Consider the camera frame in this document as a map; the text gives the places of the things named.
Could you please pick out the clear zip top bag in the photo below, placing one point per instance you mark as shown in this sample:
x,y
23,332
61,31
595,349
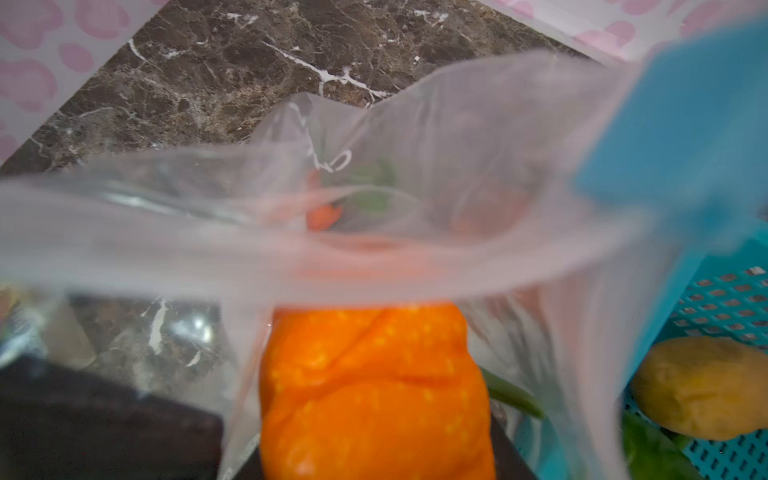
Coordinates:
x,y
161,270

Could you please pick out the brown toy potato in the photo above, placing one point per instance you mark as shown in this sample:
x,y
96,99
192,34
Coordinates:
x,y
711,388

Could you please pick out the orange toy bread roll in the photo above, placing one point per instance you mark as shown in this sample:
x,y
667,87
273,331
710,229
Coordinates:
x,y
381,393

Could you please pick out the toy carrot with leaves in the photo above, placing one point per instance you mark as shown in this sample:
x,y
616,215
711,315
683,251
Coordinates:
x,y
344,172

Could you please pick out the teal plastic basket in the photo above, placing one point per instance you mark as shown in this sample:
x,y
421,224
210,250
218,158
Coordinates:
x,y
580,337

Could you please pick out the green toy cabbage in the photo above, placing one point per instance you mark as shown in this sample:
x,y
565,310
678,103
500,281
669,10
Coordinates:
x,y
648,453

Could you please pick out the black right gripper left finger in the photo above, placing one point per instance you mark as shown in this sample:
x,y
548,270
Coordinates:
x,y
57,423

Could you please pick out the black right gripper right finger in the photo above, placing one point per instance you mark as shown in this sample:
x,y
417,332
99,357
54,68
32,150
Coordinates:
x,y
509,463

